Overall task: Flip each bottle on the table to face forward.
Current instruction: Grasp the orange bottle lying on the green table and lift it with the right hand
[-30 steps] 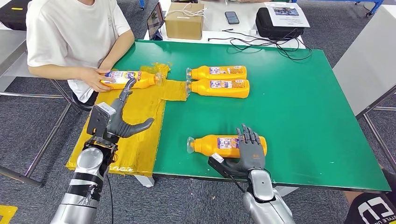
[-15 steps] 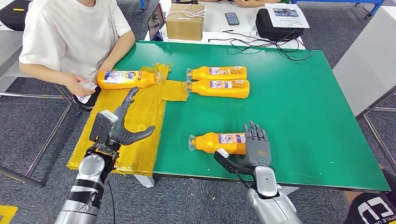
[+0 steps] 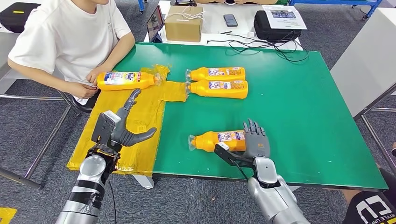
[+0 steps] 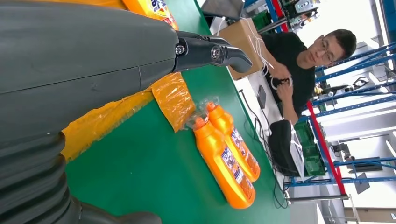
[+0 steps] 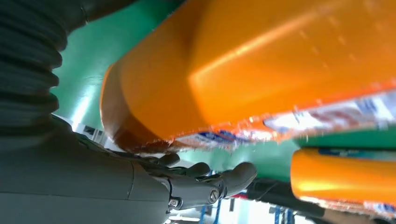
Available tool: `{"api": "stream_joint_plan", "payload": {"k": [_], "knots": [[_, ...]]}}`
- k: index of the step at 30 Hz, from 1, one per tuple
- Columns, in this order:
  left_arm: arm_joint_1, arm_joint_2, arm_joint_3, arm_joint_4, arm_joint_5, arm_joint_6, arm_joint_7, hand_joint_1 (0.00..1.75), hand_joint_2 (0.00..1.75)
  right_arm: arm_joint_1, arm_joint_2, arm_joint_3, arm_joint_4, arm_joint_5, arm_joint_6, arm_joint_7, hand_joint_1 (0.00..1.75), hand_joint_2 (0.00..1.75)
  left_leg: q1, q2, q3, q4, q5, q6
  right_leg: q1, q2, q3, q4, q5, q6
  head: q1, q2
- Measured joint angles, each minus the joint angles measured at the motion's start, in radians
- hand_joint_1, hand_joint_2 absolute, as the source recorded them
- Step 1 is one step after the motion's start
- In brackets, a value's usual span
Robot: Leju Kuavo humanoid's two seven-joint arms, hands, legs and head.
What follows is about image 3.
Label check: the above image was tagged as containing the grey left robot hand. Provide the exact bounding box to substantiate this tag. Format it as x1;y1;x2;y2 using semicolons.
111;88;158;148

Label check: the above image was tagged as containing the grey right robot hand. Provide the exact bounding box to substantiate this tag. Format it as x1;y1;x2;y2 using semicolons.
242;119;271;160

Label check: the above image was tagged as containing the orange detergent bottle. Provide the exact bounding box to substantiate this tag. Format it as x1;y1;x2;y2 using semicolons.
188;130;248;153
185;67;246;82
97;71;163;91
185;80;249;100

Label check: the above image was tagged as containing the dark tablet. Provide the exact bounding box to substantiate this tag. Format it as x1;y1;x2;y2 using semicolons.
146;5;165;43

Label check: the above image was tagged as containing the yellow tape mat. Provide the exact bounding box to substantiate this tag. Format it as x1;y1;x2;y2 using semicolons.
66;65;188;177

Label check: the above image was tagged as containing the black stool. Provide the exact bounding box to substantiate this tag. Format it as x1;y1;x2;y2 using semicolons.
74;92;99;113

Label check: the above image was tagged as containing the white table foot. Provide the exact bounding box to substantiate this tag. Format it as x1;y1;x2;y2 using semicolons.
133;175;155;190

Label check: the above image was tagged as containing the person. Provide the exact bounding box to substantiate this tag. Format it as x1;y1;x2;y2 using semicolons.
7;0;136;106
195;0;279;5
341;168;396;224

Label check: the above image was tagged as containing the black carry case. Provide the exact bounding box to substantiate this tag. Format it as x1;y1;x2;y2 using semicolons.
254;10;302;43

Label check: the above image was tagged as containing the brown cardboard box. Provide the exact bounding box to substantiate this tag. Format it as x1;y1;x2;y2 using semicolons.
164;5;205;42

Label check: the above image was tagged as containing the printed paper sheet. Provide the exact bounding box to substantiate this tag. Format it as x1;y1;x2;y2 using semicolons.
262;4;307;31

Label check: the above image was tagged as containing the white table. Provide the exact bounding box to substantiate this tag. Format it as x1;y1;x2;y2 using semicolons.
143;0;304;52

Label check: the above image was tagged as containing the black smartphone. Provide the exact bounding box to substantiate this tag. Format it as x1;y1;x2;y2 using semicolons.
223;14;239;28

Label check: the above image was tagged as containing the grey side table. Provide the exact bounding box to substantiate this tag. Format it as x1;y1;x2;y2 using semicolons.
330;7;396;175

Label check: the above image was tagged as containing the black bag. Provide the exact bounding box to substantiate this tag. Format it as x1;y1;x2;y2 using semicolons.
0;2;42;34

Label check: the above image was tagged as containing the blue metal rack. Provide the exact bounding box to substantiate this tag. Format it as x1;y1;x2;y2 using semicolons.
289;0;384;21

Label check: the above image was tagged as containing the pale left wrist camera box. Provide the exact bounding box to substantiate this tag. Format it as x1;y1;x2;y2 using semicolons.
91;111;122;146

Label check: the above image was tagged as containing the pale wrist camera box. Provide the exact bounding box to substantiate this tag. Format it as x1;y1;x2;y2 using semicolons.
91;111;122;146
214;142;256;169

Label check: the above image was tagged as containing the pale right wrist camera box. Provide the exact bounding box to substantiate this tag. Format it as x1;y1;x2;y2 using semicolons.
214;142;256;169

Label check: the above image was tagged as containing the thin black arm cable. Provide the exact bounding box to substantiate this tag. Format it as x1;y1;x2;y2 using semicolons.
107;181;118;224

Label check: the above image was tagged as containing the white cord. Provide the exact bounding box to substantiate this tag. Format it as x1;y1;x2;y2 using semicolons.
165;5;206;21

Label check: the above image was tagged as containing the grey metal-frame table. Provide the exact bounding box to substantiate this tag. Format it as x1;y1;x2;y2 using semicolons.
0;32;72;190

